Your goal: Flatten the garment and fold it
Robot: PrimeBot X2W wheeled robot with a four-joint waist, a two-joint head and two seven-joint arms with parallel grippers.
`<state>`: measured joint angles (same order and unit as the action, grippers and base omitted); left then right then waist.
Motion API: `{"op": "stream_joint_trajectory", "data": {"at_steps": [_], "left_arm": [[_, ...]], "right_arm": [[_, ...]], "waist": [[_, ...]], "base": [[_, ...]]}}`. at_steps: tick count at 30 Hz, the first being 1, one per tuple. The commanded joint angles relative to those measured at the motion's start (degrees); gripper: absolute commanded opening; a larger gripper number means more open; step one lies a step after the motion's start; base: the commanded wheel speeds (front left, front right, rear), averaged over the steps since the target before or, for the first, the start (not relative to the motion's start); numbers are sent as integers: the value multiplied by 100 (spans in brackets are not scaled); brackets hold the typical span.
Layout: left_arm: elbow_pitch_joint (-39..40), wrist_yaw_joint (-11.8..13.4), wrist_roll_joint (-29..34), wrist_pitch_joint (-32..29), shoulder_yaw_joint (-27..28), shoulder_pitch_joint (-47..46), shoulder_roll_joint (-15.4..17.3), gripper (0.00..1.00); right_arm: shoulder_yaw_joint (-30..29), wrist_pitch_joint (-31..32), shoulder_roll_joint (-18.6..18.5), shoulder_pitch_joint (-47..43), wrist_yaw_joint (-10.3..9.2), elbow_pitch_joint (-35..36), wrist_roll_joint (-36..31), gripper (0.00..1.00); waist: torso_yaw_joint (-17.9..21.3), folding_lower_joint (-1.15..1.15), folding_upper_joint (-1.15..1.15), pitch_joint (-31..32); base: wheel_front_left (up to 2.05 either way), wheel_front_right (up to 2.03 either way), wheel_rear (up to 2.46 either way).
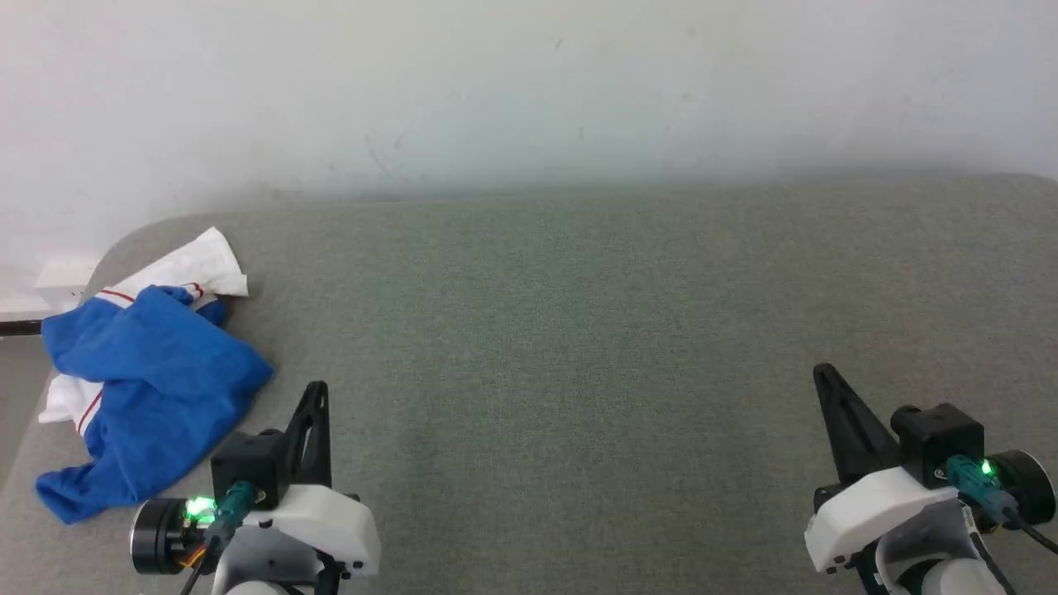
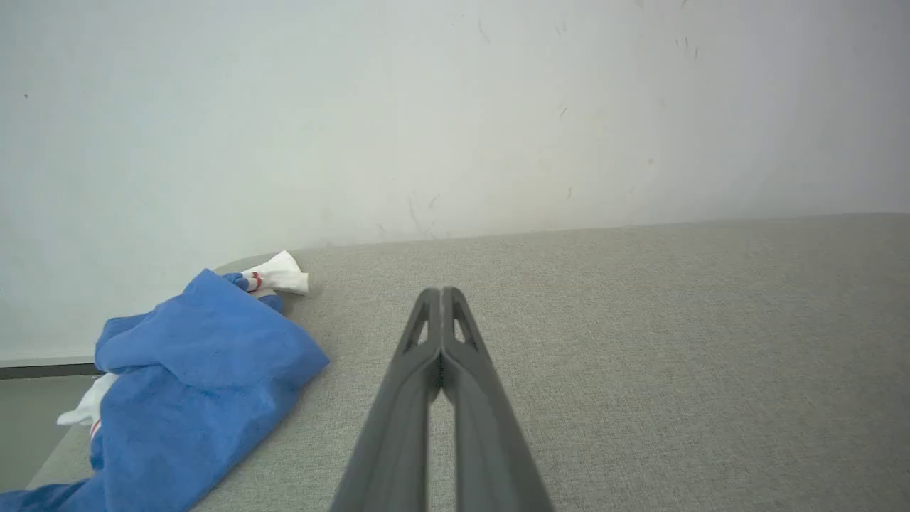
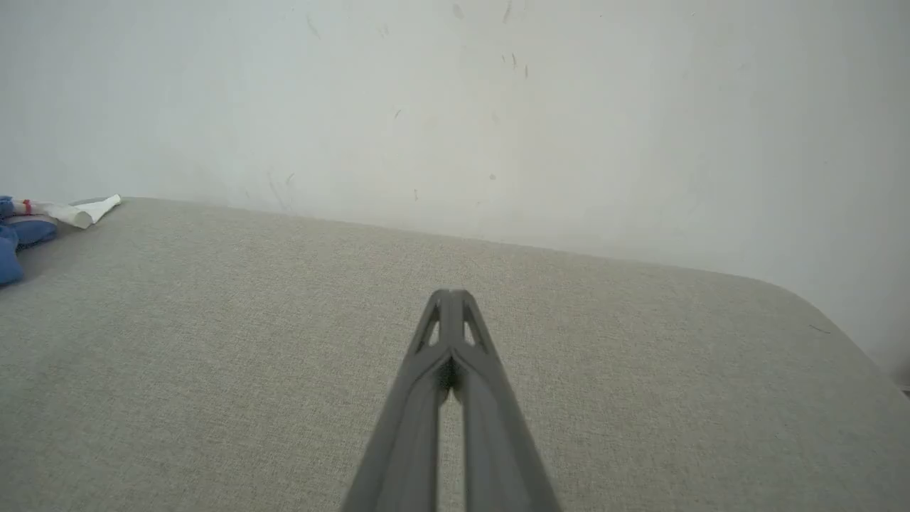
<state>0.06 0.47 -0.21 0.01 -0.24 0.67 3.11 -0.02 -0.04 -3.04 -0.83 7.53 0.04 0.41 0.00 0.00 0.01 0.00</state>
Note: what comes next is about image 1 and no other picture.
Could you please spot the dark baseboard strip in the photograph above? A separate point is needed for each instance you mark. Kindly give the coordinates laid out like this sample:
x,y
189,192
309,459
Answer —
x,y
18,328

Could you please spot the grey fabric sofa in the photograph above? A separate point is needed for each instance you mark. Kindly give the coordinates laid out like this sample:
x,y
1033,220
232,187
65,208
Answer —
x,y
579,330

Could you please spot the blue shirt with white sleeves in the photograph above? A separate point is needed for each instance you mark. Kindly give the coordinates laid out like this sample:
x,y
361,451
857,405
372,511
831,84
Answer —
x,y
157,364

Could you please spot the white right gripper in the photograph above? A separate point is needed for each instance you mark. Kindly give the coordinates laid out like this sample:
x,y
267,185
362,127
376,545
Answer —
x,y
876,512

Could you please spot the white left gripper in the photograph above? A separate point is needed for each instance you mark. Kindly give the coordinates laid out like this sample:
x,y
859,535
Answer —
x,y
331,521

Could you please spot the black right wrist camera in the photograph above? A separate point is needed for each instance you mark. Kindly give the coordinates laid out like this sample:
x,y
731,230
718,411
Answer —
x,y
938,442

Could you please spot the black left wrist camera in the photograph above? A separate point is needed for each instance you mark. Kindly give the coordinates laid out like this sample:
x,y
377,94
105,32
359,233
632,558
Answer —
x,y
248,464

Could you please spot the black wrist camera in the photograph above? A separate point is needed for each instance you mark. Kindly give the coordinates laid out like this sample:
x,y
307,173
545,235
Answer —
x,y
938,442
248,464

